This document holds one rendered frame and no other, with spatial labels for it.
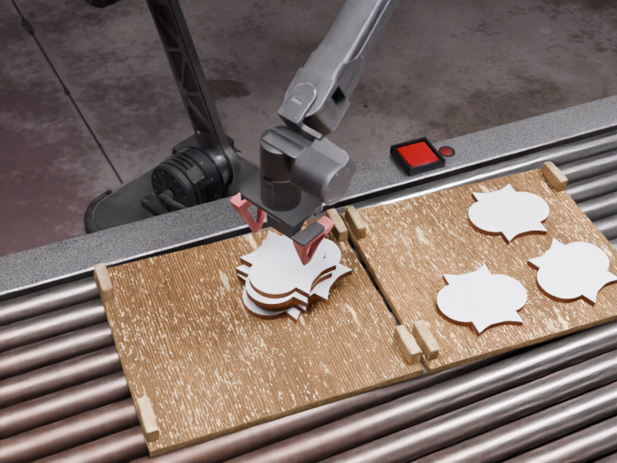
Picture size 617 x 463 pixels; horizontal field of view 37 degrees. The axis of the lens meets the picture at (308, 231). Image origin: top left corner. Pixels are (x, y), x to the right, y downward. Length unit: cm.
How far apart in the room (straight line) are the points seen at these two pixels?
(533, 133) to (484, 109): 163
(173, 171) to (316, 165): 132
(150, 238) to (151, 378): 31
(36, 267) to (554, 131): 101
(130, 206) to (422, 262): 128
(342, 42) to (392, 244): 43
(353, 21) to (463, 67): 246
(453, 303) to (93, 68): 240
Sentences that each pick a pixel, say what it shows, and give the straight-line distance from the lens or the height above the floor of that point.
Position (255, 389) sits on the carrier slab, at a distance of 132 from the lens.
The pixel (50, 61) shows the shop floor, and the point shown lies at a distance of 368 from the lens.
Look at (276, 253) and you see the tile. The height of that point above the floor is 100.
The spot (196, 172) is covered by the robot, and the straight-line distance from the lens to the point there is 247.
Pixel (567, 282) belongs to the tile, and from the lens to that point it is 153.
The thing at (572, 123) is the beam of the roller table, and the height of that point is 92.
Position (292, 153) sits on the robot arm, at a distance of 118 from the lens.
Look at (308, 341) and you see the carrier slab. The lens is 138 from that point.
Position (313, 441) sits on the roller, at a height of 92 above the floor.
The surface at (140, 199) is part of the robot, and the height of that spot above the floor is 26.
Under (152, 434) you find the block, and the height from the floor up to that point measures 95.
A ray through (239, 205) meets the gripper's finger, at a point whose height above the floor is 112.
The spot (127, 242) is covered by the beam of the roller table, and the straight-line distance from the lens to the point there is 156.
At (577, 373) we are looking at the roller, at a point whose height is 92.
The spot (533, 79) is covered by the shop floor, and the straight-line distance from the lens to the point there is 371.
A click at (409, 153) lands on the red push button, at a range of 173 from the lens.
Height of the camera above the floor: 201
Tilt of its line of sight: 44 degrees down
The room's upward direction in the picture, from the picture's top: 4 degrees clockwise
